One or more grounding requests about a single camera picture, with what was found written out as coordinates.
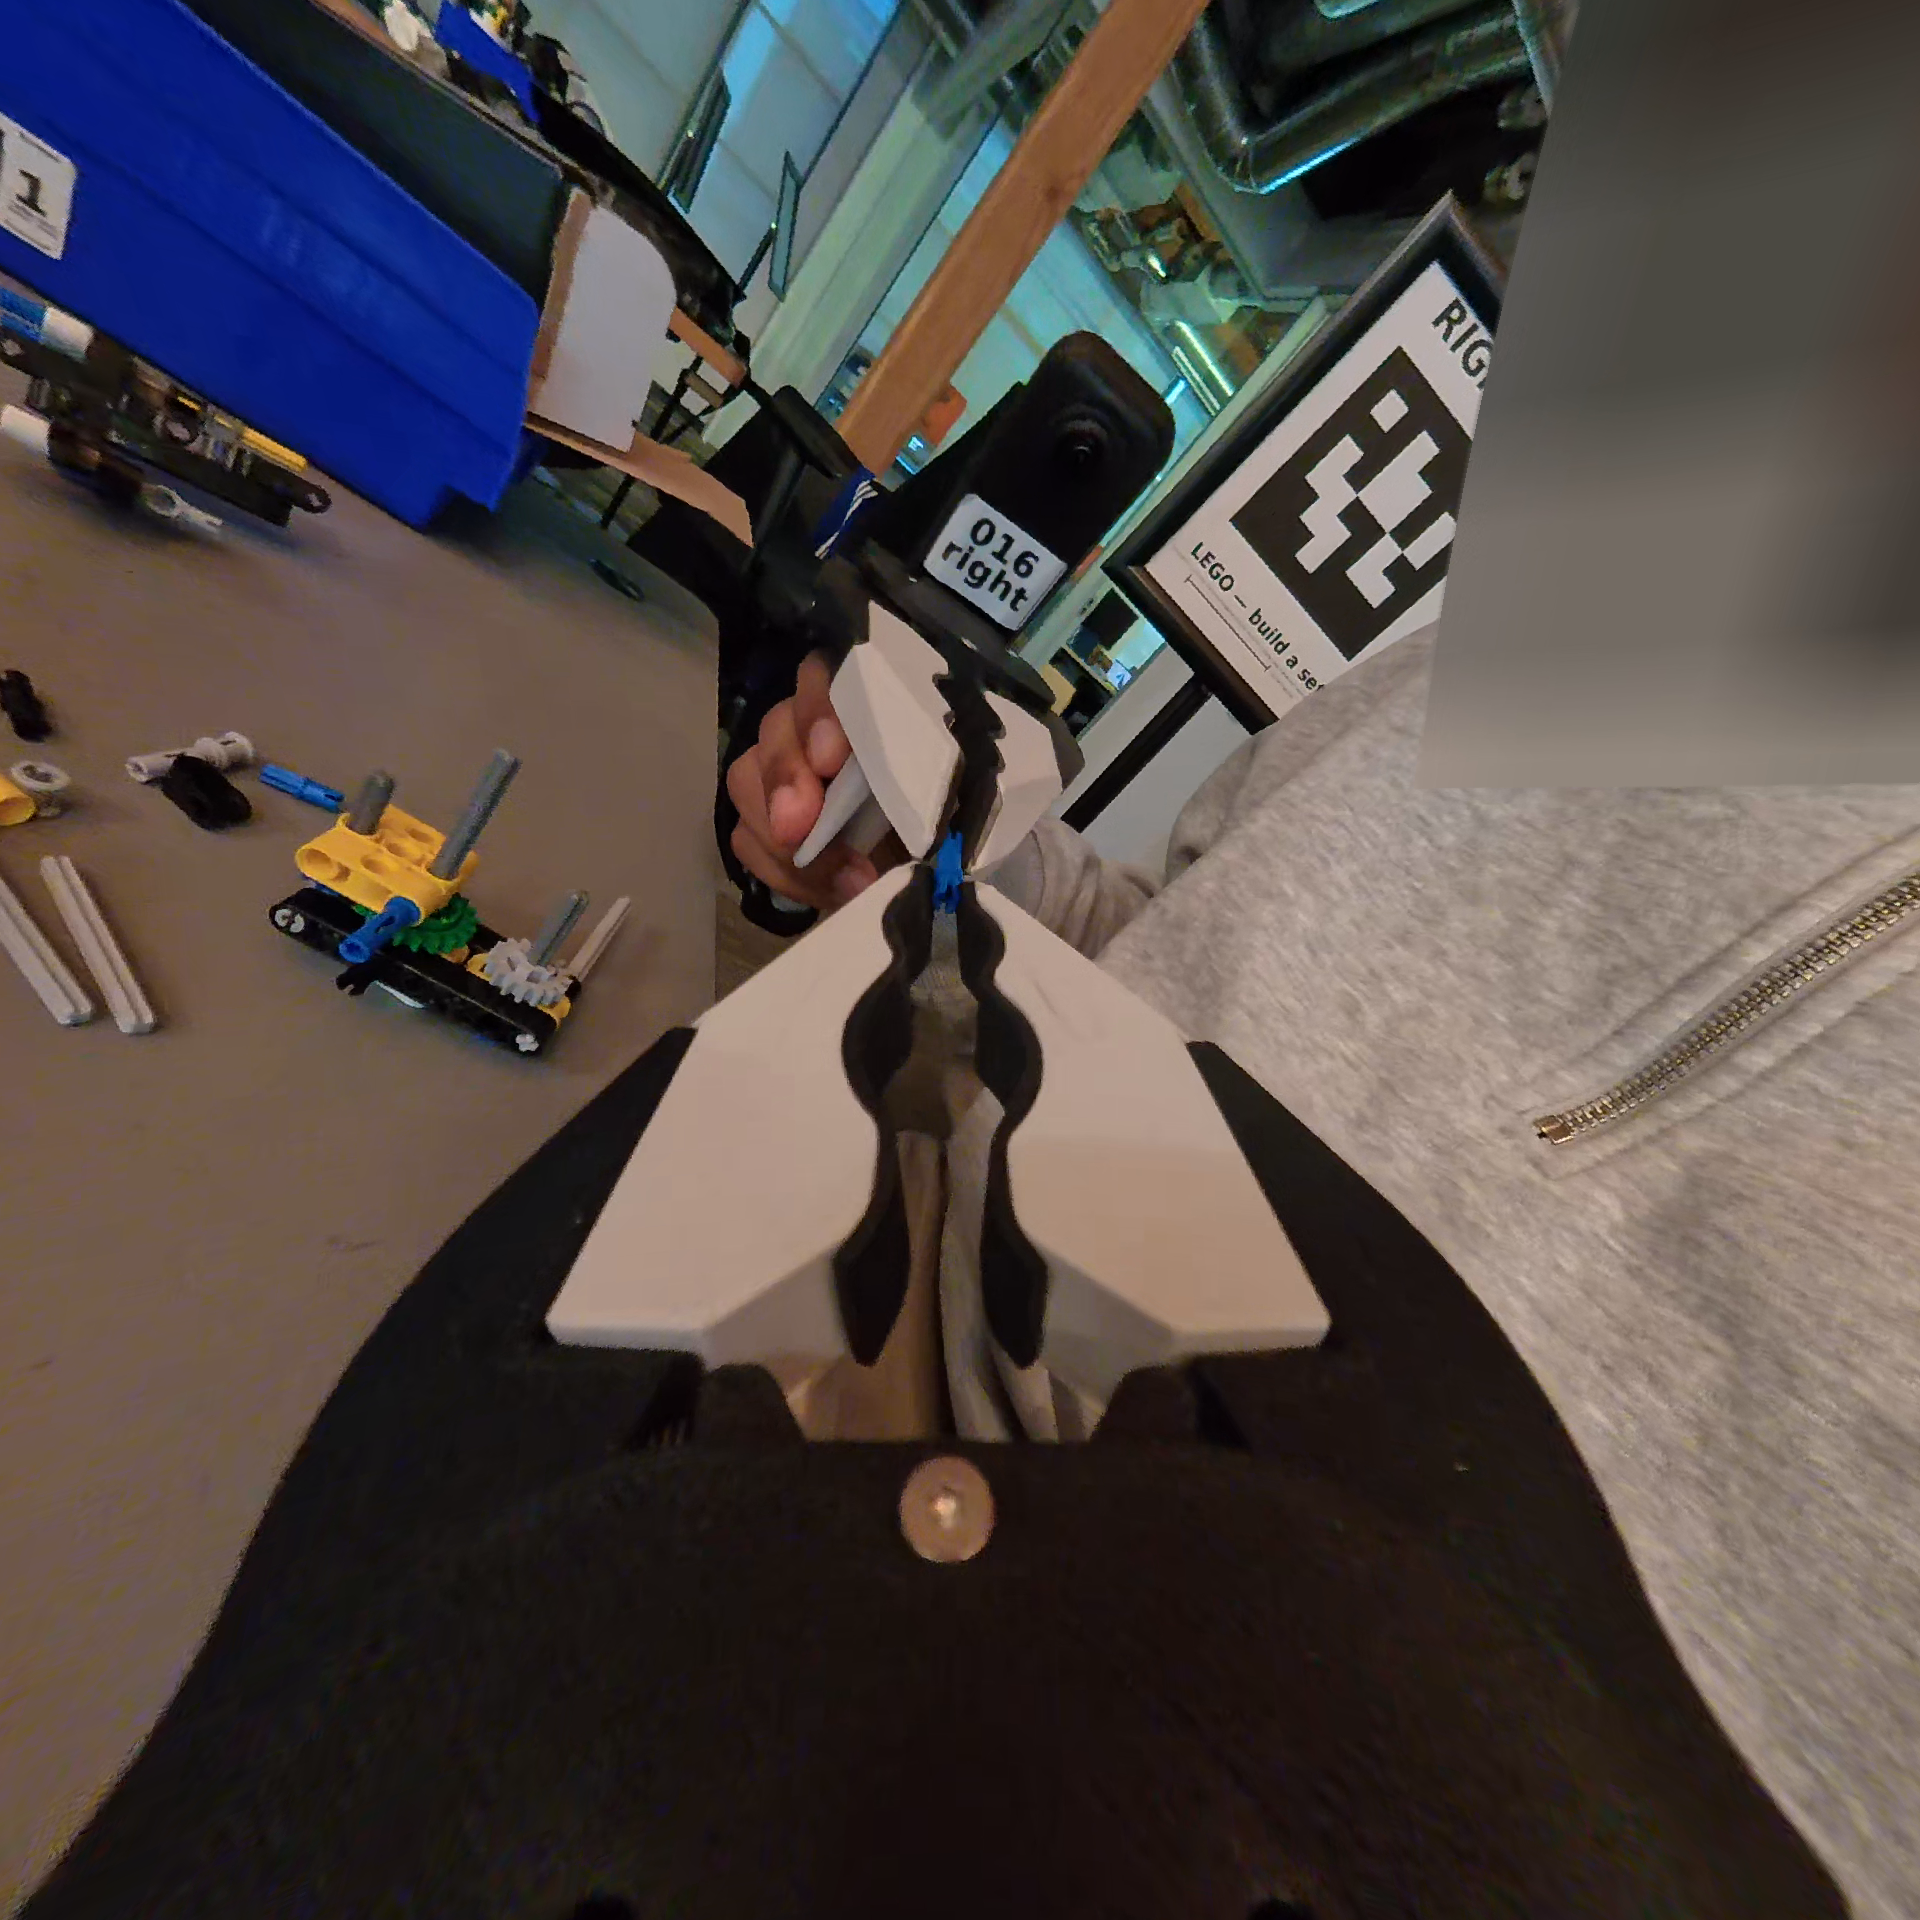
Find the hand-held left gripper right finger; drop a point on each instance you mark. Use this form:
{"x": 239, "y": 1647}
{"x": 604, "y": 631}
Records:
{"x": 1154, "y": 1201}

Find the yellow lego bush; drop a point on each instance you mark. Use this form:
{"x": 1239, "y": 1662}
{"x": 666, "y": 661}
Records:
{"x": 15, "y": 806}

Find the black lego pin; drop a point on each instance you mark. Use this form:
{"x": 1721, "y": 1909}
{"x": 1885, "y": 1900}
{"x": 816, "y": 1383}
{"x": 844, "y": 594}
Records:
{"x": 23, "y": 705}

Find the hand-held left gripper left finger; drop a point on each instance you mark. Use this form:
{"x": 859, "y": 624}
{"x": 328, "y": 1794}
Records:
{"x": 704, "y": 1201}

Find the wooden beam post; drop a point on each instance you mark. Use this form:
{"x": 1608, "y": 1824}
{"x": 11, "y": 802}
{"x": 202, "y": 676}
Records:
{"x": 1035, "y": 194}

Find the grey lego bush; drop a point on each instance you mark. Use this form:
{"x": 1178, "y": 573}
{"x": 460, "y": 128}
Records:
{"x": 43, "y": 783}

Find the person's right forearm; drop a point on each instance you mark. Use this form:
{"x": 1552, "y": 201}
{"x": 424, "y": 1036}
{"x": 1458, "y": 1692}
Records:
{"x": 1088, "y": 893}

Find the yellow black lego gear assembly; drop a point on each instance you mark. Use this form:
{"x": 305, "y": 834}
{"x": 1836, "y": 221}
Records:
{"x": 388, "y": 855}

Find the black lego connector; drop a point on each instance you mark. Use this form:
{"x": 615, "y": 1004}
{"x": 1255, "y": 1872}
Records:
{"x": 205, "y": 797}

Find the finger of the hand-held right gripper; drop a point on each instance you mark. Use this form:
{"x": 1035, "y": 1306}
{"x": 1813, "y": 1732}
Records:
{"x": 891, "y": 721}
{"x": 1026, "y": 773}

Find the black lego subassembly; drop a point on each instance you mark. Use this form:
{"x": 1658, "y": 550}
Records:
{"x": 149, "y": 421}

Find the light grey lego axle pin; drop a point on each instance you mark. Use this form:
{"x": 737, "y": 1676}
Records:
{"x": 211, "y": 749}

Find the person's right hand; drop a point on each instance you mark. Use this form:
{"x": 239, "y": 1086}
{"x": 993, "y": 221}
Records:
{"x": 779, "y": 797}

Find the short blue lego pin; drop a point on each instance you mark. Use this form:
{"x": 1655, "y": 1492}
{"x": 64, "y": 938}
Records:
{"x": 299, "y": 780}

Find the blue plastic storage bin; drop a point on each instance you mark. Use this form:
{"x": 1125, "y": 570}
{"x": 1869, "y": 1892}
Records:
{"x": 299, "y": 270}

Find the long light grey lego axle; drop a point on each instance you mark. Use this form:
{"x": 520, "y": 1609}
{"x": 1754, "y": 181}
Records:
{"x": 100, "y": 944}
{"x": 36, "y": 961}

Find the grey zip sweatshirt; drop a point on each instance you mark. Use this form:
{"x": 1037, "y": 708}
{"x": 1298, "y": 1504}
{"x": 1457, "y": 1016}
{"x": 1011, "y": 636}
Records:
{"x": 1499, "y": 1201}

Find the cardboard box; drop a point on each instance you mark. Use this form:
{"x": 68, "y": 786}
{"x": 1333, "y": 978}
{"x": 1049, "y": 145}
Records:
{"x": 599, "y": 330}

